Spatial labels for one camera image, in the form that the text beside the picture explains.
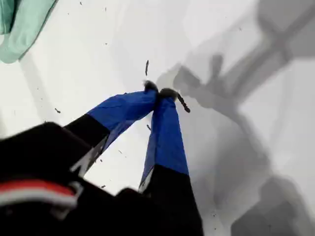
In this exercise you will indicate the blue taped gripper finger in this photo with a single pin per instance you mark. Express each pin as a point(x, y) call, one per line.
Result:
point(123, 108)
point(166, 137)

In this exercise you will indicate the pale green T-shirt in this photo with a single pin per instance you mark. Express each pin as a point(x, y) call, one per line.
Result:
point(22, 29)

